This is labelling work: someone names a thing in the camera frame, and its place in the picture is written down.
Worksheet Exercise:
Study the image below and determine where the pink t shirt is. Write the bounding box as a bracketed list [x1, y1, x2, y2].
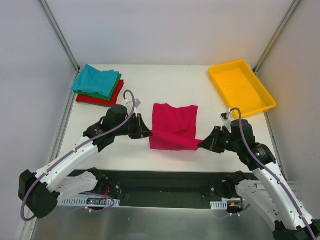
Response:
[149, 103, 201, 151]

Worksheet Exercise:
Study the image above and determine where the yellow plastic tray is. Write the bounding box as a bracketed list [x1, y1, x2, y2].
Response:
[208, 59, 277, 118]

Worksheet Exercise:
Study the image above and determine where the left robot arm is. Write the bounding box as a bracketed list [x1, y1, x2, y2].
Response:
[18, 104, 153, 222]

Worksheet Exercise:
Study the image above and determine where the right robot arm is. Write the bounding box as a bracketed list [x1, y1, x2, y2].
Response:
[198, 113, 320, 240]

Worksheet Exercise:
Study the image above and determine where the folded red t shirt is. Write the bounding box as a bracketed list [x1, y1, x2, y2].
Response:
[75, 79, 125, 107]

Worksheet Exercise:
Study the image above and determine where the folded green t shirt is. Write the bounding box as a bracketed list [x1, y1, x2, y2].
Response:
[71, 71, 122, 100]

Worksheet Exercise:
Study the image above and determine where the folded teal t shirt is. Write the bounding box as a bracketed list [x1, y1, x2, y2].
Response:
[71, 64, 122, 100]

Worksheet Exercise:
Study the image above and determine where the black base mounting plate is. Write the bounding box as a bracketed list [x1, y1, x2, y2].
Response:
[47, 167, 287, 210]

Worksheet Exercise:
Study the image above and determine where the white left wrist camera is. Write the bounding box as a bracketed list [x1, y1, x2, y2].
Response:
[124, 98, 141, 109]

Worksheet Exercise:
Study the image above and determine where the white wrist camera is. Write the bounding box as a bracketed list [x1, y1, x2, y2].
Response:
[220, 108, 235, 126]
[124, 98, 141, 109]

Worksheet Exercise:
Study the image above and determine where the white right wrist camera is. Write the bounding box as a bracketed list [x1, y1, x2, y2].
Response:
[220, 108, 235, 126]

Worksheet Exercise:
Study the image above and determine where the white slotted cable duct right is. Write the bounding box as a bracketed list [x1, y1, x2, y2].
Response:
[210, 200, 228, 211]

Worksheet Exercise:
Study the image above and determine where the white slotted cable duct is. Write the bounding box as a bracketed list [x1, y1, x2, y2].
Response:
[58, 196, 120, 208]
[210, 200, 228, 211]

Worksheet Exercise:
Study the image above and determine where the aluminium left side rail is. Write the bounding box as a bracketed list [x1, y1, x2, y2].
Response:
[44, 86, 75, 167]

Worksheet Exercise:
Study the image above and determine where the aluminium right side rail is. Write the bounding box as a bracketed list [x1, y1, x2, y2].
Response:
[254, 72, 288, 180]

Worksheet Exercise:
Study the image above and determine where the white slotted cable duct left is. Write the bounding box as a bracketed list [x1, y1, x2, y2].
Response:
[58, 196, 120, 208]

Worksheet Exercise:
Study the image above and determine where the aluminium corner post left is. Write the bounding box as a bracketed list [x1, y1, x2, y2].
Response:
[37, 0, 81, 73]

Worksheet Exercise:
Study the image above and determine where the aluminium corner post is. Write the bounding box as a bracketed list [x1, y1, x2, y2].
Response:
[37, 0, 81, 73]
[252, 0, 303, 75]

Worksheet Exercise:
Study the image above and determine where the aluminium corner post right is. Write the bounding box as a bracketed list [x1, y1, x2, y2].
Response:
[252, 0, 303, 75]

